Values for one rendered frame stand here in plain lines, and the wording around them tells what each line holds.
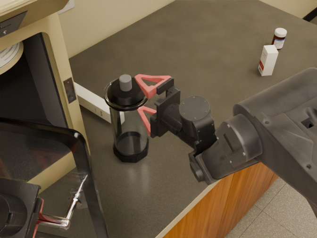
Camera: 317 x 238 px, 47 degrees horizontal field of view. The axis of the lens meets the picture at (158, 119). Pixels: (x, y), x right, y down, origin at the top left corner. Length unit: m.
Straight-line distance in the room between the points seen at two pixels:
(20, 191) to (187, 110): 0.31
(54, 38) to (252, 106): 0.52
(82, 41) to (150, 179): 0.65
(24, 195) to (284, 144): 0.40
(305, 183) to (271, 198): 1.85
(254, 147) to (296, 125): 0.04
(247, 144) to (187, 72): 0.98
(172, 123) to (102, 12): 0.78
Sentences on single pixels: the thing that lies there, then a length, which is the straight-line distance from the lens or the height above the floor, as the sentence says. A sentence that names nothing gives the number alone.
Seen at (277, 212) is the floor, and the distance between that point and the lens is 2.09.
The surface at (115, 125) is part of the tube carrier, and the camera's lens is 0.91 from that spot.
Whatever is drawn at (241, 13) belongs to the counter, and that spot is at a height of 0.94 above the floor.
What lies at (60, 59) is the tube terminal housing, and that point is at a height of 1.29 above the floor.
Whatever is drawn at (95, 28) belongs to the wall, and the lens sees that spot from 1.43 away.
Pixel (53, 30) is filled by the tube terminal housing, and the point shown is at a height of 1.36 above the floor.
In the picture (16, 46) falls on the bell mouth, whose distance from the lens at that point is 0.77.
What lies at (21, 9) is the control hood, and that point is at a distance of 0.56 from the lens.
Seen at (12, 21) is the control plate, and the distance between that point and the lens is 0.59.
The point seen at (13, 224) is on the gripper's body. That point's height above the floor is 1.31.
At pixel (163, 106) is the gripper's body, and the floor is 1.24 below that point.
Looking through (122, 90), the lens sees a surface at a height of 1.18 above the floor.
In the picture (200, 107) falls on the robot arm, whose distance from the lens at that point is 0.65.
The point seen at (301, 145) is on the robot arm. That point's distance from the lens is 0.28.
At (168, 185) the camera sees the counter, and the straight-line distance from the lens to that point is 0.97.
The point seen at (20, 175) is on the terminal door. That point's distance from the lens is 0.65.
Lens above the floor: 1.76
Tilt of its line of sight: 48 degrees down
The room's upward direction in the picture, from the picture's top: straight up
